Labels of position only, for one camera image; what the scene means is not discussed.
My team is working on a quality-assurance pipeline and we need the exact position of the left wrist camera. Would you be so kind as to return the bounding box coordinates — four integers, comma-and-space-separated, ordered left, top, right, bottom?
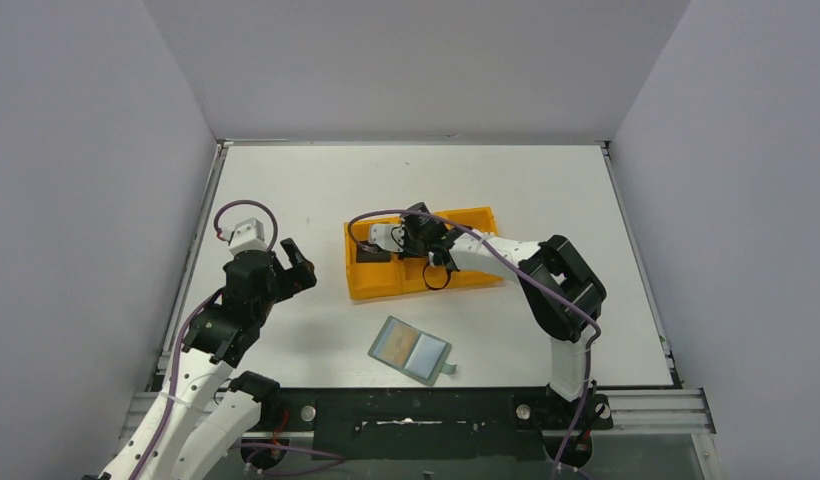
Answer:
228, 218, 268, 256

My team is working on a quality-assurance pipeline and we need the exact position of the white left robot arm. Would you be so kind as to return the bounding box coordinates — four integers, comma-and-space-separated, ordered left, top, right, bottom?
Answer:
98, 238, 317, 479

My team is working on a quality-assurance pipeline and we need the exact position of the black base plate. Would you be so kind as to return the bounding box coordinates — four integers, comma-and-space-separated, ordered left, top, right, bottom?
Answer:
246, 387, 614, 461

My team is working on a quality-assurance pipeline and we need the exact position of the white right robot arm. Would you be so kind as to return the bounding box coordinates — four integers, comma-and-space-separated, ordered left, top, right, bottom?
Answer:
368, 203, 607, 401

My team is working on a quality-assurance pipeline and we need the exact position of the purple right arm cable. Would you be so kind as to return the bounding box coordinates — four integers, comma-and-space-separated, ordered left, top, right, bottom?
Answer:
346, 209, 603, 480

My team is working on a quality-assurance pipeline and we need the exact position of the yellow three-compartment bin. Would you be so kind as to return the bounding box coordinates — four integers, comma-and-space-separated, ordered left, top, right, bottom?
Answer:
343, 215, 501, 300

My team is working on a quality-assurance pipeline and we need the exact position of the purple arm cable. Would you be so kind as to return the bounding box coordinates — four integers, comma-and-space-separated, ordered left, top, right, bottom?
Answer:
125, 199, 348, 480
346, 209, 603, 480

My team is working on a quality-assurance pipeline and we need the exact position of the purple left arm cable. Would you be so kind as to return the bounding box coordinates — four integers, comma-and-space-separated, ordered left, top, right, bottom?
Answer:
125, 199, 348, 480

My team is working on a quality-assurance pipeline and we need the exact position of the green card holder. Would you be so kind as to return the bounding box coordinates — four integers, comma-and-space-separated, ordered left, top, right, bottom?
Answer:
367, 316, 457, 387

